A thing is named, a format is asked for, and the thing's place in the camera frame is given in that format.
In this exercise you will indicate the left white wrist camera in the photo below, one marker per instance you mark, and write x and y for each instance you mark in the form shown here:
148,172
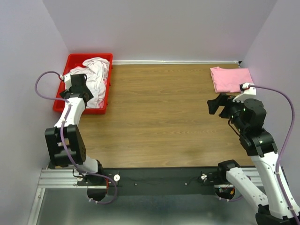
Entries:
67,81

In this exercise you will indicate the folded pink t shirt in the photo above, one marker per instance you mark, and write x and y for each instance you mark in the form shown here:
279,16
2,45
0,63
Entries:
229,80

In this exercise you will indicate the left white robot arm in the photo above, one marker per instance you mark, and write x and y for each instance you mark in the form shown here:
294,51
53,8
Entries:
64,141

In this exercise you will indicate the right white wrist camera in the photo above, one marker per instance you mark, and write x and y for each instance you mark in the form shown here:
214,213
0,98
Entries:
247,91

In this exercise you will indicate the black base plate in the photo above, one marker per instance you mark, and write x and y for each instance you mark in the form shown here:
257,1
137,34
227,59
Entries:
166,180

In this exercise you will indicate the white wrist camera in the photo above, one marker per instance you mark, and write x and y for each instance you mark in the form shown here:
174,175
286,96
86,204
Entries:
67,81
247,91

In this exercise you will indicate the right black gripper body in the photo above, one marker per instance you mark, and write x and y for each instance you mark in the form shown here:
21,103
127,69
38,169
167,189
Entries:
224,107

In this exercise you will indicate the aluminium frame rail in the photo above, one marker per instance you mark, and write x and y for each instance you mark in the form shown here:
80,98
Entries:
61,199

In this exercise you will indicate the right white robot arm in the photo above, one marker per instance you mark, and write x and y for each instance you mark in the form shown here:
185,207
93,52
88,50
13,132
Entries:
276,205

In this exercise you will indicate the white t shirt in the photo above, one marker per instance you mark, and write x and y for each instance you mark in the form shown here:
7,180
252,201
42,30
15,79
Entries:
96,70

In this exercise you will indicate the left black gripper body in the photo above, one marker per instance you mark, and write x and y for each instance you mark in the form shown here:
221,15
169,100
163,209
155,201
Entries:
76,94

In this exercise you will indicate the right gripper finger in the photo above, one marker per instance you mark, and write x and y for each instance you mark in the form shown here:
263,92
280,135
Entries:
212,107
219,100

